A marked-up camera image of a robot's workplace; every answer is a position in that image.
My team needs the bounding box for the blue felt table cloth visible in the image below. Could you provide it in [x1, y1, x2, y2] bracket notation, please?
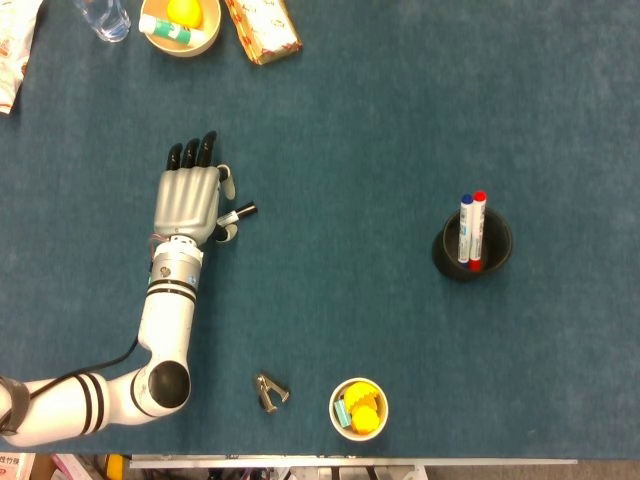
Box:
[0, 0, 640, 459]

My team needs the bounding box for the white carton with red print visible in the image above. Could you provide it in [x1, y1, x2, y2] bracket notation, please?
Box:
[0, 452, 36, 480]

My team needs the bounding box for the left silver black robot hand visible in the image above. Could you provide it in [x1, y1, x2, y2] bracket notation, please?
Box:
[152, 130, 240, 246]

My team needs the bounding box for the blue-capped white marker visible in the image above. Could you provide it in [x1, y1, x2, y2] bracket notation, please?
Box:
[458, 193, 475, 266]

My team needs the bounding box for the aluminium frame rail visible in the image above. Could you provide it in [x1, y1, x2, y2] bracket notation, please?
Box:
[129, 453, 579, 480]

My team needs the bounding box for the green white glue stick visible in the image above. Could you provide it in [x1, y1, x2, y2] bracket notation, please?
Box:
[138, 13, 205, 46]

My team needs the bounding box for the beige bowl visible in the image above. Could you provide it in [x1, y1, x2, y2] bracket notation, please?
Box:
[138, 0, 222, 59]

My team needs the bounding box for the yellow cracked eggshell toy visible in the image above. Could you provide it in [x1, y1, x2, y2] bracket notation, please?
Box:
[343, 382, 379, 409]

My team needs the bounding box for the red-capped white marker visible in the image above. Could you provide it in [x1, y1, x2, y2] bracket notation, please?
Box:
[469, 190, 488, 271]

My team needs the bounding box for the clear plastic water bottle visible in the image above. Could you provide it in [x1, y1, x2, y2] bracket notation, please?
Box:
[72, 0, 132, 44]

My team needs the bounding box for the cream bowl with yellow toys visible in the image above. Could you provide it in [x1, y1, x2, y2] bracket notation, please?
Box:
[328, 377, 390, 442]

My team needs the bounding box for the black staple remover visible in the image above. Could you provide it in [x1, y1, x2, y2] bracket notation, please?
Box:
[255, 372, 291, 415]

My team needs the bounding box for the black mesh pen holder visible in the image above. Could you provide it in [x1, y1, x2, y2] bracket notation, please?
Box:
[431, 208, 515, 282]

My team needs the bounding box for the yellow round egg toy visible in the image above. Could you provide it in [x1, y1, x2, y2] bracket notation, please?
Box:
[351, 404, 381, 434]

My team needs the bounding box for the yellow ball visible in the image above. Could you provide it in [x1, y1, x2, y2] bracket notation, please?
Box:
[165, 0, 205, 29]

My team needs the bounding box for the white snack bag red print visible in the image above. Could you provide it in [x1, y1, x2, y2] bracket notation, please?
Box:
[0, 0, 44, 117]

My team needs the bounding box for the cream wrapped package red print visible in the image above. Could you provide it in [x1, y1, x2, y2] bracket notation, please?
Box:
[223, 0, 304, 67]

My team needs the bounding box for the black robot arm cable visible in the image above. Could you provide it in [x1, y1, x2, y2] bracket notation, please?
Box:
[27, 337, 141, 401]

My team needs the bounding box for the black-capped white marker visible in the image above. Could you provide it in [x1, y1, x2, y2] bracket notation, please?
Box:
[215, 201, 257, 226]

